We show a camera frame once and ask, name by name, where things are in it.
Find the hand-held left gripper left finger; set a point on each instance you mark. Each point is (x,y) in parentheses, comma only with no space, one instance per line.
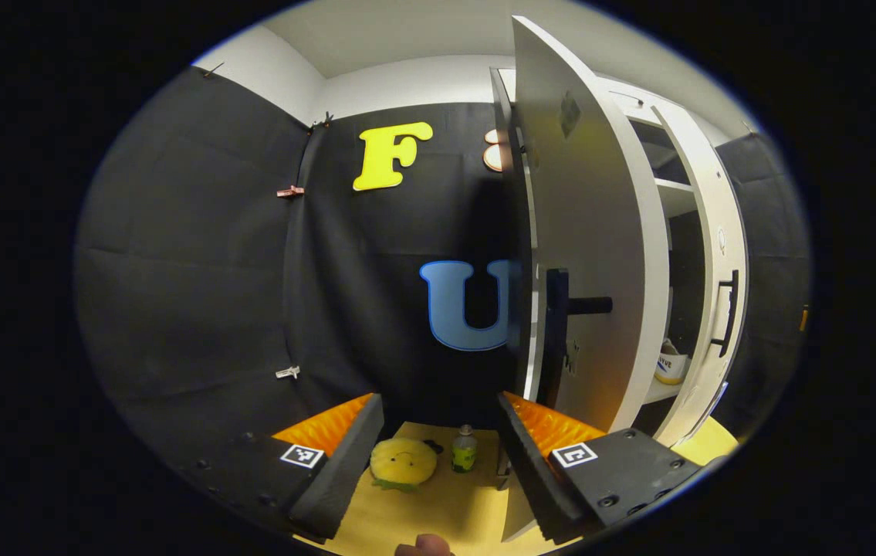
(333,479)

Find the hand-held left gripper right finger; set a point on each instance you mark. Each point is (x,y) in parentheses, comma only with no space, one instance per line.
(538,479)

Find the white shoe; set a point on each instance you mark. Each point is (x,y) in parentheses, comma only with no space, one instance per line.
(671,367)

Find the white shoe cabinet door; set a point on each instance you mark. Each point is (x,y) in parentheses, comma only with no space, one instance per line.
(715,208)
(600,232)

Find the white shoe cabinet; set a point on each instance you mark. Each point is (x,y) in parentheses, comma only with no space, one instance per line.
(675,199)

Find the yellow plush toy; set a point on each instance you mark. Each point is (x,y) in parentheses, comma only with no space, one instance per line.
(403,463)

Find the green bottle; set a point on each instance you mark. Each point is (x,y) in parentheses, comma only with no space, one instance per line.
(465,455)

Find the silver cloth clip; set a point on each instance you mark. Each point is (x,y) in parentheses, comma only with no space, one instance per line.
(288,372)

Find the black backdrop cloth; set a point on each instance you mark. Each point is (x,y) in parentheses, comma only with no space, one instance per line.
(191,270)

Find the copper cloth clip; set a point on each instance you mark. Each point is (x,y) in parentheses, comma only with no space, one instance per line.
(290,191)

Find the black cloth clip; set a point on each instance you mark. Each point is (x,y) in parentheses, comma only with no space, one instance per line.
(323,120)
(214,70)

